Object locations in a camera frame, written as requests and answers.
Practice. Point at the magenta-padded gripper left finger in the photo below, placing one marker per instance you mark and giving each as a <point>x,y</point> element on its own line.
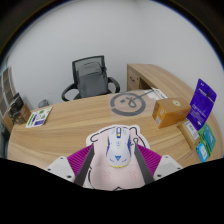
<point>62,166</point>

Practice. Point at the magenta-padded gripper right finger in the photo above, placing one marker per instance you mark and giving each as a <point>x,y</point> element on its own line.
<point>166,166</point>

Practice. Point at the white blue yellow computer mouse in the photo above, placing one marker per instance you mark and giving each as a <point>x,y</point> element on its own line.
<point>118,148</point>

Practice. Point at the small blue box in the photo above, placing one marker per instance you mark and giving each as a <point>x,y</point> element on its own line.
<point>202,152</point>

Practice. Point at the small tan packet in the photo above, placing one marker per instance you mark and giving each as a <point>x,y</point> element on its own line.
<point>191,130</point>

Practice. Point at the green box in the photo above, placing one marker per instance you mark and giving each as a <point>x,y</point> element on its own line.
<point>209,138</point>

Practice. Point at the small brown cardboard box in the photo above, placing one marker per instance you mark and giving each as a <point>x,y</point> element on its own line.
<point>170,113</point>

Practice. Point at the green purple sticker sheet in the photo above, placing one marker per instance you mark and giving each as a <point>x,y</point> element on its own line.
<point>38,117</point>

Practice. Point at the purple hanging card package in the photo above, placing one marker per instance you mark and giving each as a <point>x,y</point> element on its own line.
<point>201,103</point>

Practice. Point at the black mesh office chair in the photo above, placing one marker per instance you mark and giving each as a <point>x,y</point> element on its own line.
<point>68,91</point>

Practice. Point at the grey backpack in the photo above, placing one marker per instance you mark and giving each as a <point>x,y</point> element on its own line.
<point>92,80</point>

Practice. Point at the wooden side cabinet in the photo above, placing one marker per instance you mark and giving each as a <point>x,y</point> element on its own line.
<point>156,75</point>

